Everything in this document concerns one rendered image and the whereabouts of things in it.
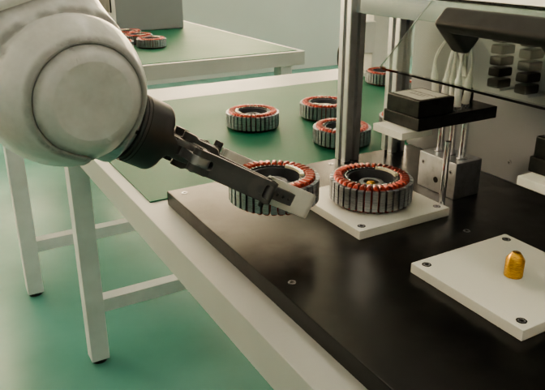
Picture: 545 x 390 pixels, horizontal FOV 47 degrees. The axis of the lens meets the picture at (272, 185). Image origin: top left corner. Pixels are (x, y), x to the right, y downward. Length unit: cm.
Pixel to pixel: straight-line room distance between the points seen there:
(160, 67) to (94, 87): 170
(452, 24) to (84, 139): 27
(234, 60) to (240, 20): 356
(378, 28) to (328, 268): 128
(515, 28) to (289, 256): 39
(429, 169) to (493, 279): 29
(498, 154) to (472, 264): 34
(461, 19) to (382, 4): 47
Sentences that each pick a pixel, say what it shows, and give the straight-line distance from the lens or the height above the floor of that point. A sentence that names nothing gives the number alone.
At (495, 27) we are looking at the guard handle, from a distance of 46.
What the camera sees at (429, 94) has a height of 92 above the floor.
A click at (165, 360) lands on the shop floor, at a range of 187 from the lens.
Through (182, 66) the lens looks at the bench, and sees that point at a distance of 213.
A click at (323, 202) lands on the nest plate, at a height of 78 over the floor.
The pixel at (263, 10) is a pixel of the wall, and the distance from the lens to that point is 586.
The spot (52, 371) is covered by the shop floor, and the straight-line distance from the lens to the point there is 191.
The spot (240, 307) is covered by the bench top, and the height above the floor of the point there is 75.
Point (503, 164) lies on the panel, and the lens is 102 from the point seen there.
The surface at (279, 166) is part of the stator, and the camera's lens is 79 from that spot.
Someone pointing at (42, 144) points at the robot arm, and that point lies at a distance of 41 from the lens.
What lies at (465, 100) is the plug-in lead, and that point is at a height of 91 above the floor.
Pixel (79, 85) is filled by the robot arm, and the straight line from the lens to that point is 40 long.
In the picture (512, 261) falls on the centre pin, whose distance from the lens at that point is 69.
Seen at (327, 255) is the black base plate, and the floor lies 77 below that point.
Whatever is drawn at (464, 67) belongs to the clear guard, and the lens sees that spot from 51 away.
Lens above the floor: 111
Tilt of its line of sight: 21 degrees down
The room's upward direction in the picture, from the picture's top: straight up
